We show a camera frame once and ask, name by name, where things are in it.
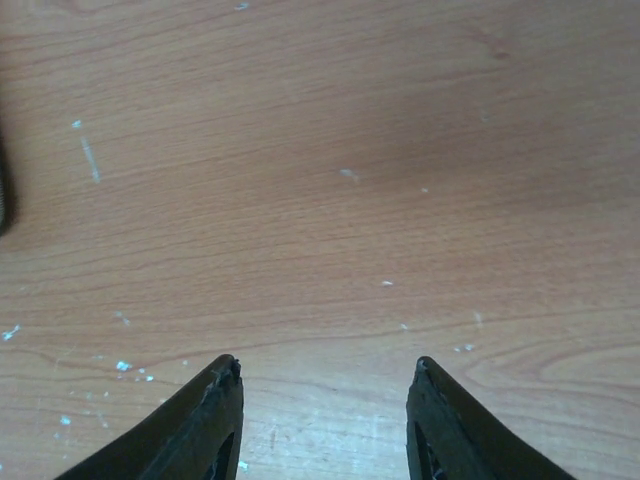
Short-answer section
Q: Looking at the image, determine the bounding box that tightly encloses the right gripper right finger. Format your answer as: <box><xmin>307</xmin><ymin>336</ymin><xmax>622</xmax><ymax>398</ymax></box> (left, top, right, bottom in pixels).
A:
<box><xmin>406</xmin><ymin>356</ymin><xmax>573</xmax><ymax>479</ymax></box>

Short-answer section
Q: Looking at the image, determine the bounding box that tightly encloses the brown fabric sunglasses pouch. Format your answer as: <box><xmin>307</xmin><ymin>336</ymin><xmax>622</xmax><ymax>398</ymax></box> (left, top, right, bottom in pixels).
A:
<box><xmin>0</xmin><ymin>142</ymin><xmax>15</xmax><ymax>235</ymax></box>

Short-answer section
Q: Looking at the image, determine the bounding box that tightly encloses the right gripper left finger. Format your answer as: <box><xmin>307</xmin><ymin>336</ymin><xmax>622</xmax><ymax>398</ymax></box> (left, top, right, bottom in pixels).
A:
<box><xmin>59</xmin><ymin>354</ymin><xmax>244</xmax><ymax>479</ymax></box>

